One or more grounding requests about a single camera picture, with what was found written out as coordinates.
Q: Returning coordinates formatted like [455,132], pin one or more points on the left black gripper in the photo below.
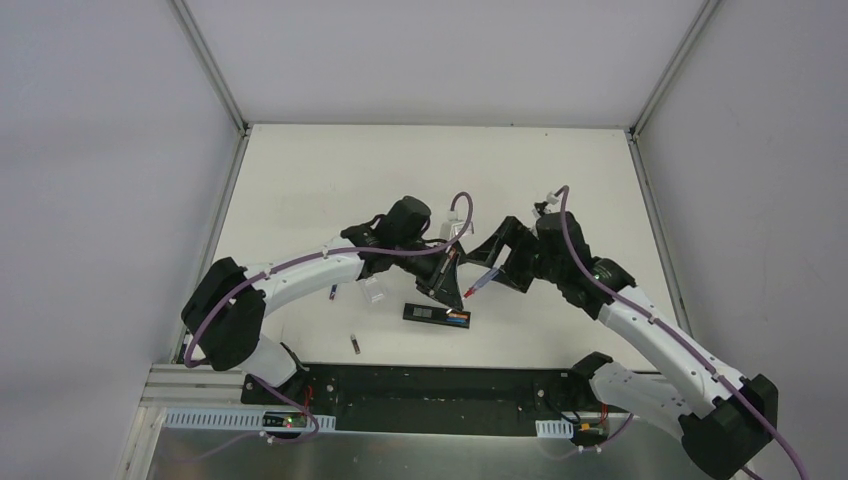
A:
[439,277]

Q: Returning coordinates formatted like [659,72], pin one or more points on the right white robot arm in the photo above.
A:
[720,416]

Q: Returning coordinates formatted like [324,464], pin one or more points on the right controller board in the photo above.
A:
[562,429]

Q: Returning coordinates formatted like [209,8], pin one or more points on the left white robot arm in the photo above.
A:
[225,313]

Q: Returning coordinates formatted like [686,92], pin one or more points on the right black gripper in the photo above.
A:
[519,256]

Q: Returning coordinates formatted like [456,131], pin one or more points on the left controller board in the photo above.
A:
[276,421]

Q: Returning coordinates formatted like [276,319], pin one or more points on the black battery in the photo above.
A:
[355,345]

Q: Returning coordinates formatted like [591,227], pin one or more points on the controller board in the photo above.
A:
[276,421]
[562,429]

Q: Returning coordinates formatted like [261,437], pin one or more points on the aluminium frame rail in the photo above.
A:
[175,385]

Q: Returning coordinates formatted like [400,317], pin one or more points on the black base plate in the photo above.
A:
[444,400]

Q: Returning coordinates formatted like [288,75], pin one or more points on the blue red screwdriver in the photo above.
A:
[488,276]

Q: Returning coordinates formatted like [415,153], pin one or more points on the black remote control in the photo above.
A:
[429,315]

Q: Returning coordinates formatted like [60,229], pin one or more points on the white remote control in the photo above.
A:
[373,289]

